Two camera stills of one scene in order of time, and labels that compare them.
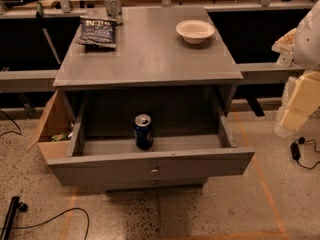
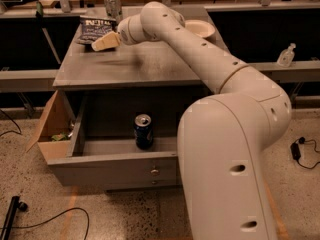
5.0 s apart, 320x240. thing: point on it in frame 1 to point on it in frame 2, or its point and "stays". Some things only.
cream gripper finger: x=291 y=121 to x=107 y=41
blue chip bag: x=98 y=31 stays
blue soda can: x=143 y=131 stays
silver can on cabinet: x=113 y=5 stays
